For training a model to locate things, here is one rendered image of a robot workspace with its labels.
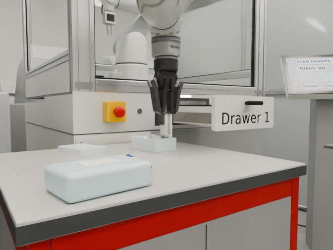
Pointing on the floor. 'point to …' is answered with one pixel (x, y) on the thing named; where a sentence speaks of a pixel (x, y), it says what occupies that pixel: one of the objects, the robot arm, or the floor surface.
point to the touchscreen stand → (319, 179)
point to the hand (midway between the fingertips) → (165, 124)
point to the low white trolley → (156, 203)
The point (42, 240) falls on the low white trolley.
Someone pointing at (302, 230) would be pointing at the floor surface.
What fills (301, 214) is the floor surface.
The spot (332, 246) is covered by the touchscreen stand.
